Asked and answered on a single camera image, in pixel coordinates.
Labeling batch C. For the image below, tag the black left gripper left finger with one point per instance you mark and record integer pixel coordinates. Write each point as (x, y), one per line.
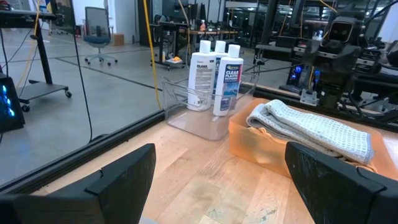
(93, 202)

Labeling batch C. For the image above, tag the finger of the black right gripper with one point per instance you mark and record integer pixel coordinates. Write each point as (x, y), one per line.
(324, 91)
(336, 91)

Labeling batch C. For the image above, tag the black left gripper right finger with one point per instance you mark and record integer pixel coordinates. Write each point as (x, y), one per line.
(342, 193)

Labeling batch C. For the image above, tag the orange yellow dish towel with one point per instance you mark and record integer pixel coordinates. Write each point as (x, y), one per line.
(363, 166)

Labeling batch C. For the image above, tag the grey waffle dish towel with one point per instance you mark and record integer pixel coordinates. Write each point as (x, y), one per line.
(258, 121)
(311, 130)

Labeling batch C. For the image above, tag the white plastic polish bottle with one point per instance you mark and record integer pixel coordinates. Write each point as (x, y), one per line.
(228, 93)
(220, 49)
(202, 81)

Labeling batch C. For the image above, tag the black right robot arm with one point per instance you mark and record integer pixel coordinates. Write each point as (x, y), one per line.
(379, 87)

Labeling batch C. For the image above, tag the orange plastic bin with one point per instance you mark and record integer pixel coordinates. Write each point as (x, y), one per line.
(248, 146)

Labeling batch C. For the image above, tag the black wheeled desk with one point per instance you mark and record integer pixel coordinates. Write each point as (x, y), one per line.
(43, 90)

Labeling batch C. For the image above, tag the black computer tower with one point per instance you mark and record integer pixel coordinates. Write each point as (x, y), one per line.
(11, 105)

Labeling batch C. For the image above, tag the wooden top desk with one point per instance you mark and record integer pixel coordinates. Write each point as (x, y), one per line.
(211, 32)

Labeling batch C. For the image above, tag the large clear plastic bin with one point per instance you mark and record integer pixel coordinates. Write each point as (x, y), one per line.
(199, 127)

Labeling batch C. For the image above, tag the cardboard box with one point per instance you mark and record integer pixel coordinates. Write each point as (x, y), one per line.
(118, 40)

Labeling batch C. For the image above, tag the blue office chair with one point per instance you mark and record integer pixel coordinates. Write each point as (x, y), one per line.
(98, 28)

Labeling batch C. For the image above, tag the grey metal bracket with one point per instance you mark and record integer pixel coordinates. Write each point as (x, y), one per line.
(308, 98)

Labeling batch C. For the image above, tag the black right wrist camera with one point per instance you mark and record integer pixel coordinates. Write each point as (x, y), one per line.
(341, 31)

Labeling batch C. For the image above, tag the black aluminium table frame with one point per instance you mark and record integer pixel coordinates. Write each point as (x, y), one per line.
(77, 157)

